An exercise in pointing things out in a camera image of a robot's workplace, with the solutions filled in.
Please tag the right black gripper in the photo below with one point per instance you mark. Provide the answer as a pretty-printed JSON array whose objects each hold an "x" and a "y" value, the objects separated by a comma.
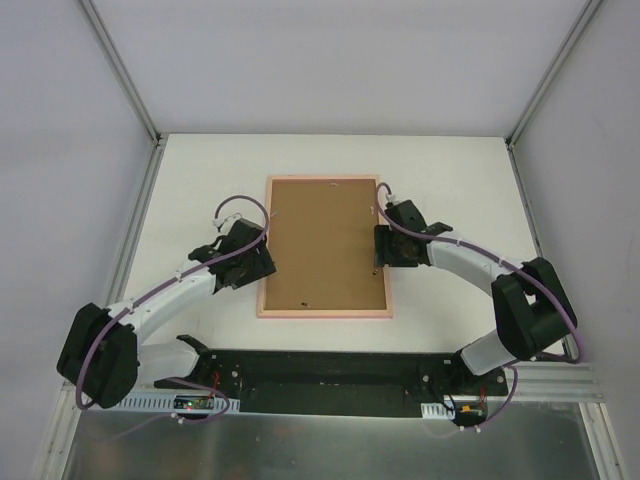
[{"x": 381, "y": 245}]

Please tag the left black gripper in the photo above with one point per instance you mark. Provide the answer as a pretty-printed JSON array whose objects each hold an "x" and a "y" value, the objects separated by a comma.
[{"x": 257, "y": 266}]

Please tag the brown cardboard backing board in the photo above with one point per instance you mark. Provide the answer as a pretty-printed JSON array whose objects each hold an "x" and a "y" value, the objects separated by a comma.
[{"x": 325, "y": 245}]

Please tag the pink picture frame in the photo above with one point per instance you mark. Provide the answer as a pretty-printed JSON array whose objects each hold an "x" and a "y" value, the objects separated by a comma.
[{"x": 325, "y": 312}]

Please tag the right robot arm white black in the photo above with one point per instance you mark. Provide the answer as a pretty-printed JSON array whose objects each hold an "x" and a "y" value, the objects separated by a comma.
[{"x": 533, "y": 316}]

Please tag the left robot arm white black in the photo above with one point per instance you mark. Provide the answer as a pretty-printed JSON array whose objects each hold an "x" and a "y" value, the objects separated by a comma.
[{"x": 107, "y": 351}]

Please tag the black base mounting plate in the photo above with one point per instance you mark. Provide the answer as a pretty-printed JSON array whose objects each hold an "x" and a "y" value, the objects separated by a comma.
[{"x": 393, "y": 385}]

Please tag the left white slotted cable duct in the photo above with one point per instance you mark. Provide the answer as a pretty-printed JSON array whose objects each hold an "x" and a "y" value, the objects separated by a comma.
[{"x": 179, "y": 403}]

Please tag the white slotted cable duct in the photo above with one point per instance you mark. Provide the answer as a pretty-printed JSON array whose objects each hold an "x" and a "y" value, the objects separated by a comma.
[
  {"x": 437, "y": 411},
  {"x": 179, "y": 403}
]

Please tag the right white slotted cable duct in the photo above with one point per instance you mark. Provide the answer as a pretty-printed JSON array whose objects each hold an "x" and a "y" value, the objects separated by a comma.
[{"x": 437, "y": 411}]

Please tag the left aluminium corner post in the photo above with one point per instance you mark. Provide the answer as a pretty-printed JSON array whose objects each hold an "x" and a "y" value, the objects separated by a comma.
[{"x": 118, "y": 68}]

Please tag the aluminium corner post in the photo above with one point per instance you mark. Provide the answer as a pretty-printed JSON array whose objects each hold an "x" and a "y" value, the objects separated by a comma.
[
  {"x": 586, "y": 15},
  {"x": 118, "y": 68}
]

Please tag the right aluminium corner post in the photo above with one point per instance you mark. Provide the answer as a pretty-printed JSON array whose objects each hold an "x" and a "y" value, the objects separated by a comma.
[{"x": 586, "y": 15}]

